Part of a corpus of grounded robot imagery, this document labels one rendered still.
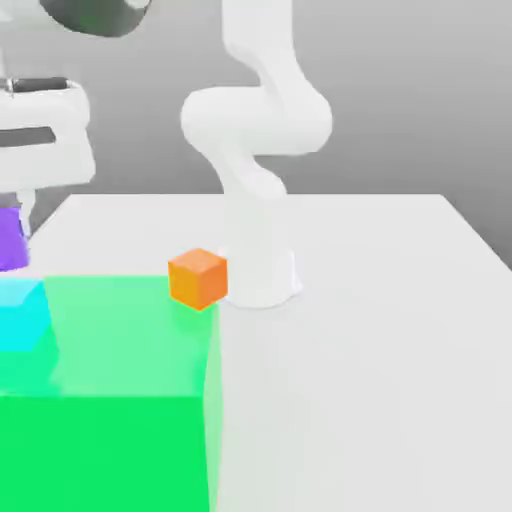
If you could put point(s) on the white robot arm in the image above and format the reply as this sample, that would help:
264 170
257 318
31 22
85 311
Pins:
276 120

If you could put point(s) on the large green box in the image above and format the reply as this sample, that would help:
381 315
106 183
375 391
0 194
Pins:
120 400

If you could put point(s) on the small purple cube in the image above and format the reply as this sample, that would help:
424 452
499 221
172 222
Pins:
11 236

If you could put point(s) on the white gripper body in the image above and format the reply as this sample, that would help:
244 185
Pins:
60 160

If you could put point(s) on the small cyan cube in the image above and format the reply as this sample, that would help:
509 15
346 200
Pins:
22 316

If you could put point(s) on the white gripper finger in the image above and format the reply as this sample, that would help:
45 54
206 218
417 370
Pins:
27 208

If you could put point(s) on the small orange cube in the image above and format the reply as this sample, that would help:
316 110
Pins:
198 280

